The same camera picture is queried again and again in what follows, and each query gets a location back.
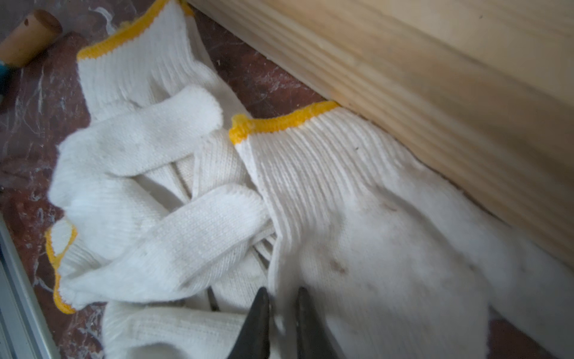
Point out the aluminium front rail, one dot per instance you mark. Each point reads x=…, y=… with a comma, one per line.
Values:
x=24, y=331

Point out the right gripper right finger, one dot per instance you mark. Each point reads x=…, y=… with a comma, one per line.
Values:
x=312, y=340

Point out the white glove bottom of pile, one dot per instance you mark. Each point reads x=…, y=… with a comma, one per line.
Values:
x=179, y=327

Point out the blue hand rake tool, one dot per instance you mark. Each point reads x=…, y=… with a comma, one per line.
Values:
x=35, y=33

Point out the white glove with yellow cuff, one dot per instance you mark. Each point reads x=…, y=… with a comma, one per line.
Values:
x=158, y=205

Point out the wooden clothes rack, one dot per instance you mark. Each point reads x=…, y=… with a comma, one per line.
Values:
x=480, y=91

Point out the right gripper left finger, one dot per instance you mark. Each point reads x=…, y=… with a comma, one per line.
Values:
x=253, y=341

